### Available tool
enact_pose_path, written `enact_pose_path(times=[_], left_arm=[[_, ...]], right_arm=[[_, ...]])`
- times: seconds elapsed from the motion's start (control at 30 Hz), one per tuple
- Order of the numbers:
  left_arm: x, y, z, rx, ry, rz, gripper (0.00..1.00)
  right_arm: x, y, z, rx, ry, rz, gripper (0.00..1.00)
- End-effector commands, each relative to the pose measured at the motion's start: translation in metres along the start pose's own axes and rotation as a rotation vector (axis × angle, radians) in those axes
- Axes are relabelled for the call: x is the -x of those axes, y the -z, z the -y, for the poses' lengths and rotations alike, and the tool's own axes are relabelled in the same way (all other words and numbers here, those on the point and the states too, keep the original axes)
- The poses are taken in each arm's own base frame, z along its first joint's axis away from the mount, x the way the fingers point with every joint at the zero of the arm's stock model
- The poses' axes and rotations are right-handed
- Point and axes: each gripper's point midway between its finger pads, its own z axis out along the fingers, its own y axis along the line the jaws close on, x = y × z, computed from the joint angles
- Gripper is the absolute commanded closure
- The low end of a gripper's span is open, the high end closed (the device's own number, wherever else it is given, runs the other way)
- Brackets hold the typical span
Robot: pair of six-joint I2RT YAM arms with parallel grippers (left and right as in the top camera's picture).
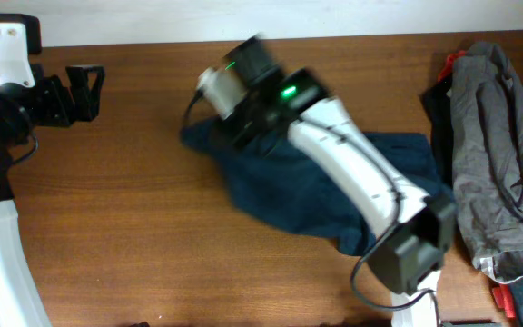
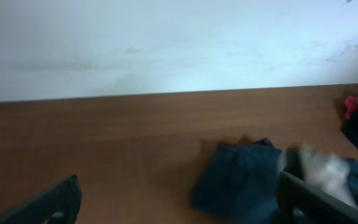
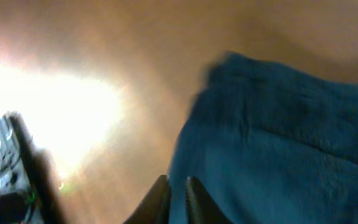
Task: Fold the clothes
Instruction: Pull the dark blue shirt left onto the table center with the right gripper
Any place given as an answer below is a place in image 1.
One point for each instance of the grey garment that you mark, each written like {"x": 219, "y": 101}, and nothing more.
{"x": 486, "y": 110}

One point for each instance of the black garment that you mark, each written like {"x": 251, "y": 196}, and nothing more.
{"x": 436, "y": 104}

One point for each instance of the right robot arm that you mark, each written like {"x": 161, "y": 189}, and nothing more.
{"x": 253, "y": 95}

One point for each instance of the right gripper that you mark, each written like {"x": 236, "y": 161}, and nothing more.
{"x": 226, "y": 136}

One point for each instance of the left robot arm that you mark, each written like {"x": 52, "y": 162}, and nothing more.
{"x": 20, "y": 37}

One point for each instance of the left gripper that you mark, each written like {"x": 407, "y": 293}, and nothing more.
{"x": 88, "y": 99}

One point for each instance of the red garment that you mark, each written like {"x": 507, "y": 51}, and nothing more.
{"x": 448, "y": 65}

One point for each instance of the navy blue shorts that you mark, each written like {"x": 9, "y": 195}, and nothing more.
{"x": 277, "y": 184}

